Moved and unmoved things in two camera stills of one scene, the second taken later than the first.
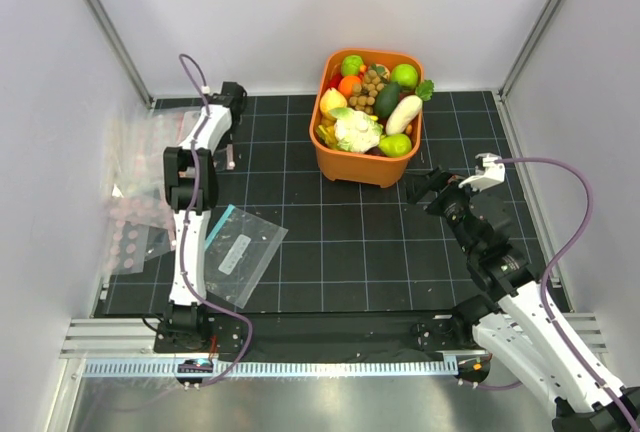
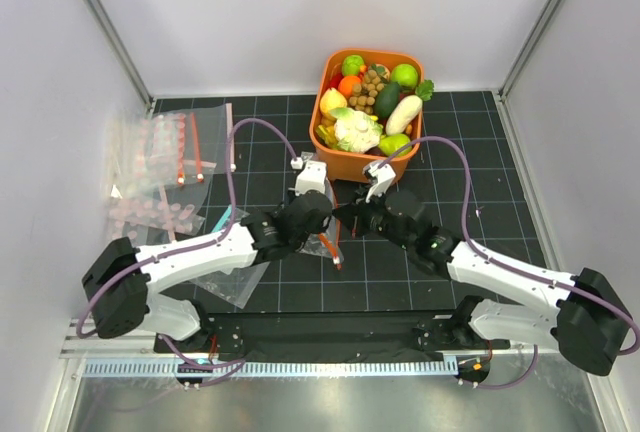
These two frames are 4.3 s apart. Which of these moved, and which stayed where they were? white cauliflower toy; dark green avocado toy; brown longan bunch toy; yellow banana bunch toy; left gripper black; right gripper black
Moved: left gripper black; right gripper black
Stayed: yellow banana bunch toy; brown longan bunch toy; white cauliflower toy; dark green avocado toy
